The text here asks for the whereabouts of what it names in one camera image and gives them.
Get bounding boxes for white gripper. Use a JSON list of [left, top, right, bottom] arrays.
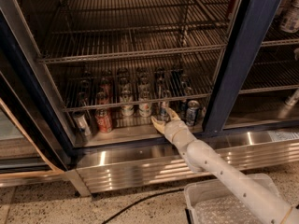
[[150, 107, 196, 155]]

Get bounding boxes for blue silver redbull can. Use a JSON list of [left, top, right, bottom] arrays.
[[159, 90, 171, 120]]

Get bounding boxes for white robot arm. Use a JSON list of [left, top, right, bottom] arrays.
[[151, 108, 299, 224]]

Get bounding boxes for white red can front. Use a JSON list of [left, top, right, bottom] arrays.
[[139, 91, 152, 118]]

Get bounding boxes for dark blue can front right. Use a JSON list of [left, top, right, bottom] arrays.
[[186, 100, 200, 126]]

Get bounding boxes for white green can front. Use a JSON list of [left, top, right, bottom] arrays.
[[120, 90, 134, 117]]

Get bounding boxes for red cola can front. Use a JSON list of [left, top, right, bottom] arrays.
[[95, 108, 113, 133]]

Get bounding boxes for red cola can second row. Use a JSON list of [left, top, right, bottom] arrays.
[[96, 91, 109, 105]]

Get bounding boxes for silver can front left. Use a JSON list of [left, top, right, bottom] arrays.
[[72, 111, 92, 137]]

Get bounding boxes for stainless steel display fridge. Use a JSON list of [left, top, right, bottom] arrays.
[[0, 0, 299, 196]]

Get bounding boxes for silver can right compartment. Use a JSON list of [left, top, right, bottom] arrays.
[[285, 89, 299, 106]]

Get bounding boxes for open glass fridge door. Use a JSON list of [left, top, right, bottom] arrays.
[[0, 15, 69, 188]]

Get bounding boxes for can on right upper shelf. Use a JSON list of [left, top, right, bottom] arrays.
[[279, 0, 299, 34]]

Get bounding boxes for white plastic bin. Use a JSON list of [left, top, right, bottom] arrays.
[[184, 174, 283, 224]]

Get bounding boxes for middle wire fridge shelf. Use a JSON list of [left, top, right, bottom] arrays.
[[62, 51, 219, 113]]

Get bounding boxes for wire fridge shelf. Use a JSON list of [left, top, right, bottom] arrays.
[[39, 0, 229, 64], [62, 51, 219, 113]]

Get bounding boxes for black floor cable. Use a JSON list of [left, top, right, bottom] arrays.
[[101, 188, 185, 224]]

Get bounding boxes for right compartment wire shelf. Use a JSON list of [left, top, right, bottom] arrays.
[[239, 19, 299, 94]]

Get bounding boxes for upper wire fridge shelf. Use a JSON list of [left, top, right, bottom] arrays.
[[39, 0, 229, 64]]

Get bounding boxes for dark blue fridge door frame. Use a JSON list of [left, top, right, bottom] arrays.
[[202, 0, 289, 134]]

